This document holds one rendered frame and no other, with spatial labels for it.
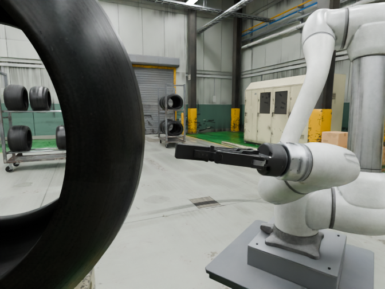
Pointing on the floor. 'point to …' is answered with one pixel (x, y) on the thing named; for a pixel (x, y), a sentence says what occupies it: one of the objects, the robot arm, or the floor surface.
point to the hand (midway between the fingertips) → (192, 152)
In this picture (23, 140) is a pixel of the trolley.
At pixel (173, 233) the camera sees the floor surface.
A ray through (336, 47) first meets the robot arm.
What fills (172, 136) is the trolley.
